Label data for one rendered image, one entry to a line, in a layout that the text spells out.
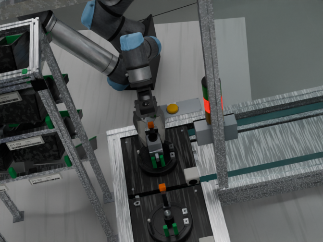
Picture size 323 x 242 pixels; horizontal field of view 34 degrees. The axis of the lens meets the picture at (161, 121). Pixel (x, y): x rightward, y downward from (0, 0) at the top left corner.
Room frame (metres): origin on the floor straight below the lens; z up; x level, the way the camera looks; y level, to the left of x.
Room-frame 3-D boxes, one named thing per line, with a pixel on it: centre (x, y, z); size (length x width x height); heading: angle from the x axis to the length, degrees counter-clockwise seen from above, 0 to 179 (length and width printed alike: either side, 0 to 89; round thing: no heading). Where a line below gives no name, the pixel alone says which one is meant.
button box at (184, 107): (1.28, -0.05, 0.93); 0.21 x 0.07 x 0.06; 89
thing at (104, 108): (1.58, 0.05, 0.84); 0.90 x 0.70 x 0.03; 77
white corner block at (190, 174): (0.97, -0.06, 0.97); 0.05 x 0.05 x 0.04; 89
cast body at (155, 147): (1.06, 0.04, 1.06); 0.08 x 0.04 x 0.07; 179
